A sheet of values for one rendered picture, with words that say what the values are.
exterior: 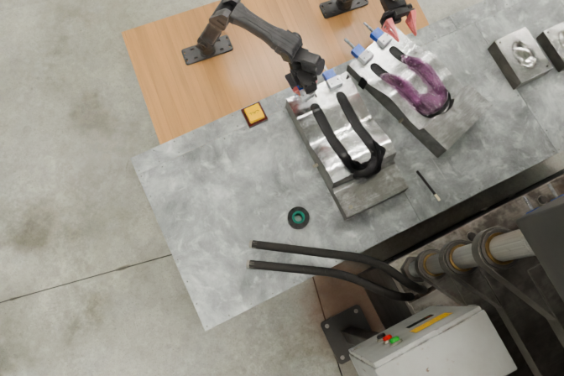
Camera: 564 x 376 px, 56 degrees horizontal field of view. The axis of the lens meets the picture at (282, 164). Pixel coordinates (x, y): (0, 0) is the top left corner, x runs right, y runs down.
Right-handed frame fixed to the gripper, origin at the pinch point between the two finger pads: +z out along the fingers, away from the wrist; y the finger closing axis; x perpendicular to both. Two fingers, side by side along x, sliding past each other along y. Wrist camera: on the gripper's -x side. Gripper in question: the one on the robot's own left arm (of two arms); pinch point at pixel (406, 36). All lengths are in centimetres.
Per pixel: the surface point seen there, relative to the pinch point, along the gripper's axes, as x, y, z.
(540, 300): -37, -15, 84
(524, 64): 34, 56, 15
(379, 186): 32, -19, 40
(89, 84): 122, -123, -79
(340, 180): 27, -33, 33
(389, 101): 31.4, -2.6, 10.8
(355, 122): 31.2, -18.5, 14.3
